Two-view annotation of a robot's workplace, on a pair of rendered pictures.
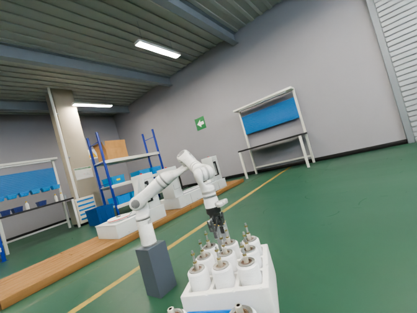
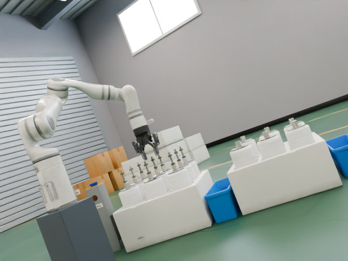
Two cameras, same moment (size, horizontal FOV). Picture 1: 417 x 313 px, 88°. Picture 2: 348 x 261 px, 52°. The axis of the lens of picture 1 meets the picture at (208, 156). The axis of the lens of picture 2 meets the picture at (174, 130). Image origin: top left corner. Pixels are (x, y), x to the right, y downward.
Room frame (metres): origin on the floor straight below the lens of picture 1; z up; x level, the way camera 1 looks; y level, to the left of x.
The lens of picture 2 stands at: (0.99, 1.74, 0.37)
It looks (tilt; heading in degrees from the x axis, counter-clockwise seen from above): 2 degrees up; 269
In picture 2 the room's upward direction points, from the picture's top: 21 degrees counter-clockwise
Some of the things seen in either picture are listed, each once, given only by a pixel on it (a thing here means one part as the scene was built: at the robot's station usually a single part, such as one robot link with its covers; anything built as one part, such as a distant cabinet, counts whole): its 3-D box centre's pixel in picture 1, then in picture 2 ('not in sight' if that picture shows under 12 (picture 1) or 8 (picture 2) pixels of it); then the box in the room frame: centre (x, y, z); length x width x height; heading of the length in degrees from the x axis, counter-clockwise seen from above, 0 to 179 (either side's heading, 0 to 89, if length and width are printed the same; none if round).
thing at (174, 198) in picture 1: (192, 179); not in sight; (4.37, 0.44, 0.45); 1.51 x 0.57 x 0.74; 143
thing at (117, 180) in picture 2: not in sight; (114, 179); (1.97, -3.76, 0.15); 0.30 x 0.24 x 0.30; 144
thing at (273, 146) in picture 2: not in sight; (275, 159); (0.61, 0.29, 0.16); 0.10 x 0.10 x 0.18
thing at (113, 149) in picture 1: (111, 151); not in sight; (5.96, 2.58, 1.70); 0.71 x 0.54 x 0.51; 147
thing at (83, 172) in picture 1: (84, 172); not in sight; (6.40, 3.72, 1.38); 0.49 x 0.01 x 0.35; 143
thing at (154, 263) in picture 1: (156, 267); (80, 249); (1.40, 0.52, 0.15); 0.14 x 0.14 x 0.30; 53
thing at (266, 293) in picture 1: (234, 284); (171, 207); (1.09, 0.05, 0.09); 0.39 x 0.39 x 0.18; 75
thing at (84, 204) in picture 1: (83, 210); not in sight; (5.73, 3.60, 0.35); 0.57 x 0.47 x 0.69; 53
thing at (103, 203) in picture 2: (226, 247); (106, 217); (1.39, 0.05, 0.16); 0.07 x 0.07 x 0.31; 75
